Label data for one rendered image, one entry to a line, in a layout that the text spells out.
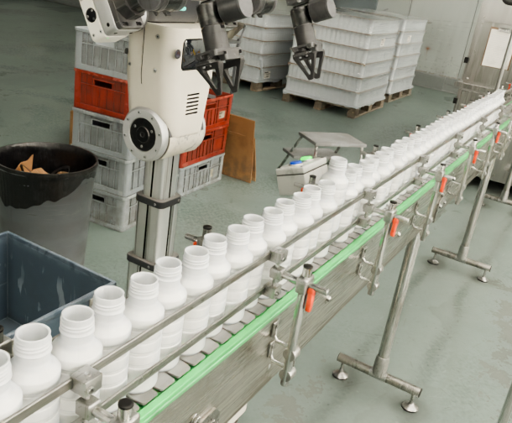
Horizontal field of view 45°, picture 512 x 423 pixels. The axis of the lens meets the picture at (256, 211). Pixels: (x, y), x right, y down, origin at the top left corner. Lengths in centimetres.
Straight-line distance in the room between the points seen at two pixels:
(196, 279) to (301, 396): 171
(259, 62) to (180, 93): 657
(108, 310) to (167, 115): 105
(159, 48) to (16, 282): 71
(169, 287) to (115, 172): 276
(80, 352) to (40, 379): 6
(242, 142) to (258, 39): 376
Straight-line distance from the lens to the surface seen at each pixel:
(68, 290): 134
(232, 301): 102
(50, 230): 280
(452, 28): 1137
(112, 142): 356
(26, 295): 145
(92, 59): 354
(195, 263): 88
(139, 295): 80
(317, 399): 257
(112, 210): 367
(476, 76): 568
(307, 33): 183
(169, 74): 171
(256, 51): 830
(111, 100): 352
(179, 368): 93
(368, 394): 268
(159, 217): 190
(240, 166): 473
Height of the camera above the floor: 156
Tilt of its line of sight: 22 degrees down
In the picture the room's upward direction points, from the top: 9 degrees clockwise
